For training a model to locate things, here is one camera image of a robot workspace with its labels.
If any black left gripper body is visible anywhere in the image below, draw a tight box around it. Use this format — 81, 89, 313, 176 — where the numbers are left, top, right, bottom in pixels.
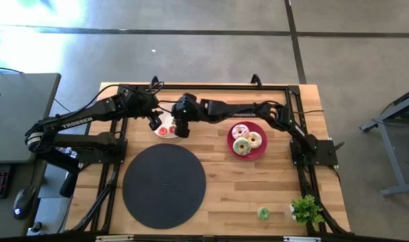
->
118, 84, 160, 119

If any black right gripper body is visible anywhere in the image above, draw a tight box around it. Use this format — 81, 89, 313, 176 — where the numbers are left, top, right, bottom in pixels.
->
171, 93, 206, 126

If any green frosted toy donut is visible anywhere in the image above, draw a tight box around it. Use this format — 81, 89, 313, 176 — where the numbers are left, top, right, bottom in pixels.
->
232, 137, 253, 156

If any yellow frosted toy donut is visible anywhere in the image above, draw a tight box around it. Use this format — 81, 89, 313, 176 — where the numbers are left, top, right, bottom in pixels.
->
246, 131, 263, 149

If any white round plate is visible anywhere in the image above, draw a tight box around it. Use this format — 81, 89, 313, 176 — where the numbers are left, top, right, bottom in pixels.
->
152, 102, 180, 140

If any round dark woven placemat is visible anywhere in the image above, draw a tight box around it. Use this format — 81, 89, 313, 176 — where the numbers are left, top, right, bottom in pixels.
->
122, 143, 207, 230

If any pink round plate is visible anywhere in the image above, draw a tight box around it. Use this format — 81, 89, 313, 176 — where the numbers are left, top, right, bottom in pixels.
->
226, 120, 268, 161

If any grey desk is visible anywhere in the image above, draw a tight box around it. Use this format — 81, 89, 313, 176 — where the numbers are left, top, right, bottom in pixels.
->
0, 73, 62, 238

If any small green potted plant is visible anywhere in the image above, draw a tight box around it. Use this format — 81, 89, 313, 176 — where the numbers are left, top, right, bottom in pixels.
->
289, 194, 325, 227

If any black computer mouse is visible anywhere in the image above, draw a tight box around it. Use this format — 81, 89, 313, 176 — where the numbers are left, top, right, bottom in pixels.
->
12, 186, 38, 221

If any black clamp handle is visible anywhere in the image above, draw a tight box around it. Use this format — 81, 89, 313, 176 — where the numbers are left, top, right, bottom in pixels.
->
328, 141, 346, 156
58, 171, 79, 199

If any black floor cable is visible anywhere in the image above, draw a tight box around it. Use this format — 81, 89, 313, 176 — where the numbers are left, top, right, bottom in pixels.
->
0, 65, 24, 75

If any grey metal table frame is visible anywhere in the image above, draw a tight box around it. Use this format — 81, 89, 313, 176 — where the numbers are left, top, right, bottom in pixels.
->
359, 85, 409, 198

